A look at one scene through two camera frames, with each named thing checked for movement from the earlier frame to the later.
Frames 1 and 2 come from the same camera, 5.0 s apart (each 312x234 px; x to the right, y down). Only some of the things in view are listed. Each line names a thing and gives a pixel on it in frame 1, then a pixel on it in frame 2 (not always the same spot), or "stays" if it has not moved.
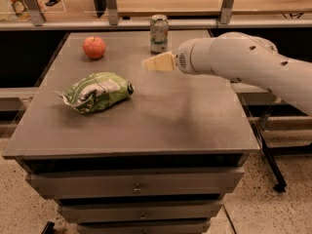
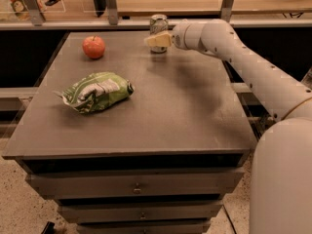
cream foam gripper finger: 166,61 -> 162,39
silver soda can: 159,33 stays
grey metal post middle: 112,5 stays
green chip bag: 96,91 stays
